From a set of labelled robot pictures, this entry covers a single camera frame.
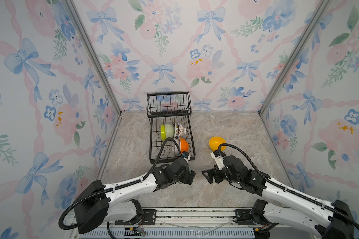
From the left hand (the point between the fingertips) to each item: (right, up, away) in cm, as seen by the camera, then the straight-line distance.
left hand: (190, 171), depth 80 cm
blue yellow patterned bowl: (-8, +22, +15) cm, 27 cm away
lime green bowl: (-17, +21, +15) cm, 31 cm away
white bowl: (-13, +22, +15) cm, 29 cm away
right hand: (+9, +2, -3) cm, 10 cm away
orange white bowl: (-3, +13, +12) cm, 18 cm away
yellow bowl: (+18, +14, +20) cm, 30 cm away
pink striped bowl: (-7, +15, +10) cm, 19 cm away
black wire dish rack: (-15, +39, +38) cm, 56 cm away
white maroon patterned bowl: (-5, +22, +16) cm, 28 cm away
